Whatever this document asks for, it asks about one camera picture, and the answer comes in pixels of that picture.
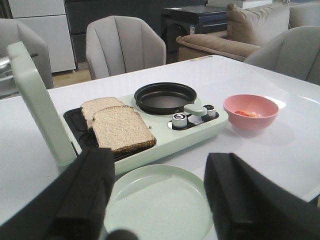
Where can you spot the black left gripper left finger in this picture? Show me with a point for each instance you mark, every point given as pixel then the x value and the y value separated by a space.
pixel 72 207

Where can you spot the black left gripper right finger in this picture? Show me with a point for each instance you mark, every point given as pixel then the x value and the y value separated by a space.
pixel 245 205

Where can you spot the green breakfast maker lid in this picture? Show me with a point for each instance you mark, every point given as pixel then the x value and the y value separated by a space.
pixel 40 105

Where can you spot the orange shrimp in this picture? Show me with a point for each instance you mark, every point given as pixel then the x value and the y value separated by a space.
pixel 248 114

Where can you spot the bread slice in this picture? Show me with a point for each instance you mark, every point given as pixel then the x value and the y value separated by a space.
pixel 121 129
pixel 89 108

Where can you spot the pink bowl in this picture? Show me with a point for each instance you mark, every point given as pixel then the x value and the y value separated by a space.
pixel 248 102

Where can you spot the green breakfast maker base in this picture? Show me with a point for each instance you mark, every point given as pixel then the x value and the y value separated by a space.
pixel 168 140

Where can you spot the green round plate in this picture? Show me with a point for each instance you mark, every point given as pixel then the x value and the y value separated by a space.
pixel 160 202

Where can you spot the right silver control knob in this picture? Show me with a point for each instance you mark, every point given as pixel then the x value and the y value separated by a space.
pixel 210 111

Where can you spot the silver control knob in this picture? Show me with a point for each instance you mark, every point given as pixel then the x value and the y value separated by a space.
pixel 179 120
pixel 210 111

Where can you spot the left silver control knob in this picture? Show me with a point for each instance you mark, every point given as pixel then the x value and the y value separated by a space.
pixel 179 120

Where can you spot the black round frying pan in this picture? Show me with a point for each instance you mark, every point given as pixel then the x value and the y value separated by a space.
pixel 168 98

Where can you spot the grey chair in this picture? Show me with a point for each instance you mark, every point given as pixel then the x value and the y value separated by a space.
pixel 12 31
pixel 136 46
pixel 294 53

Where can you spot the right grey chair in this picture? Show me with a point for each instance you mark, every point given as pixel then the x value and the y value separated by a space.
pixel 136 46

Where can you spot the beige sofa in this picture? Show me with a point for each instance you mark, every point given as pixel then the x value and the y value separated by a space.
pixel 249 29

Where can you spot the left grey chair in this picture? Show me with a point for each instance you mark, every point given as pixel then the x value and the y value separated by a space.
pixel 12 31

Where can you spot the white cabinet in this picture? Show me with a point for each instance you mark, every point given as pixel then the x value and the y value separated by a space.
pixel 48 19

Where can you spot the dark counter with white top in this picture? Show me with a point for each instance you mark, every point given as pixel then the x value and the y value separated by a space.
pixel 81 13

